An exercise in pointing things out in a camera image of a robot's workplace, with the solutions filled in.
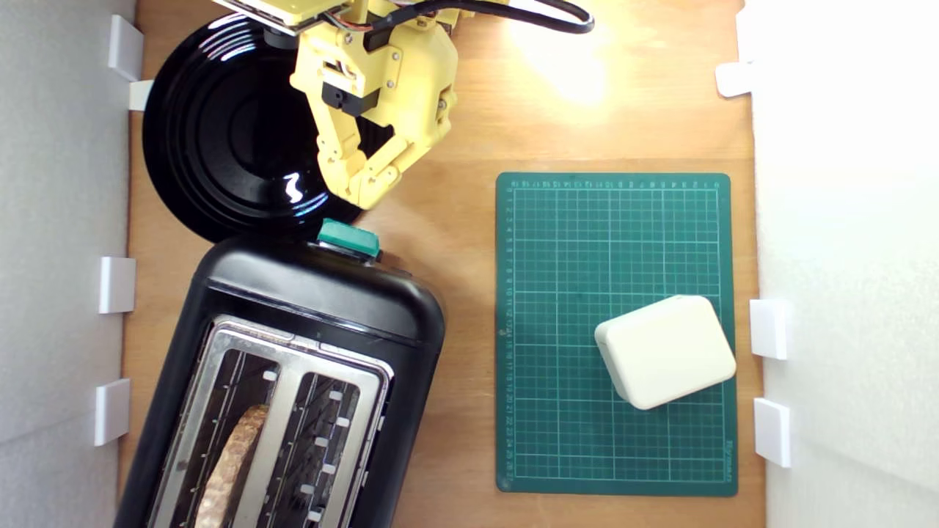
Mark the black round plate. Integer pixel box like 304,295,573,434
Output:
142,13,365,244

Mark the green cutting mat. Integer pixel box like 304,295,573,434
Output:
495,172,739,498

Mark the yellow wrist camera mount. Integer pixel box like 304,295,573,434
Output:
211,0,349,37

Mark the green toaster lever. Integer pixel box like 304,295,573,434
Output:
317,219,381,259

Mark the black two-slot toaster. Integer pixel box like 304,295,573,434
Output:
114,236,447,528

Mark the white rounded block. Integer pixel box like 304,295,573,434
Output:
594,295,737,411

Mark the brown bread slice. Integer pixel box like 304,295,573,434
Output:
194,403,272,528

